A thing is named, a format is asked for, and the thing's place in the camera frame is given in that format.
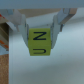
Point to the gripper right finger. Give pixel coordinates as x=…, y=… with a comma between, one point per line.
x=56, y=29

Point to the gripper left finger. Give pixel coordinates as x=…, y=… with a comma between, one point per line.
x=22, y=30

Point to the yellow block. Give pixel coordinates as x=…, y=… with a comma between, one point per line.
x=40, y=41

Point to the wooden drawer box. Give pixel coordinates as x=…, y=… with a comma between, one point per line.
x=3, y=36

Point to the white cabinet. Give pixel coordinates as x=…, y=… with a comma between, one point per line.
x=63, y=63

